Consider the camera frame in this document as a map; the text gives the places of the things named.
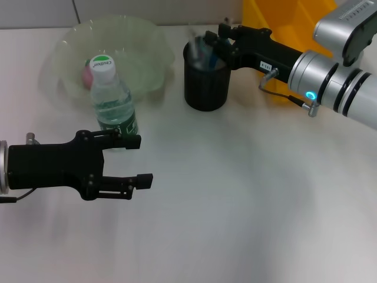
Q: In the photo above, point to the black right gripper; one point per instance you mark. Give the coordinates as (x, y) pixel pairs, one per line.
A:
(265, 53)

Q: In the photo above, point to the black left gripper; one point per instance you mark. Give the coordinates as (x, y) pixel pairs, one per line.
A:
(53, 165)

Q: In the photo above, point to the blue scissors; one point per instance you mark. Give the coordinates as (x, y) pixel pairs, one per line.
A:
(210, 56)

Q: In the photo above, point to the grey ballpoint pen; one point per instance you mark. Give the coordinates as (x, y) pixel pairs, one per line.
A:
(194, 47)

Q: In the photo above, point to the clear green-label water bottle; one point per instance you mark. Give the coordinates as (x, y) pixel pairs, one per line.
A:
(113, 103)

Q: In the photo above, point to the pink peach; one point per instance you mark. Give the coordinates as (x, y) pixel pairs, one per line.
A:
(87, 76)

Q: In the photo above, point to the black mesh pen holder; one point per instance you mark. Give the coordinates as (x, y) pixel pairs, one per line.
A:
(206, 88)

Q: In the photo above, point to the translucent green fruit plate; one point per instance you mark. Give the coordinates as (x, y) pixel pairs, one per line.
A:
(141, 59)

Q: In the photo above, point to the yellow plastic bin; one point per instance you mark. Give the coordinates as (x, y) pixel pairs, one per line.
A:
(282, 23)

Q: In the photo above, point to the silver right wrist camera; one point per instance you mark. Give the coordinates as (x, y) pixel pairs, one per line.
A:
(344, 29)

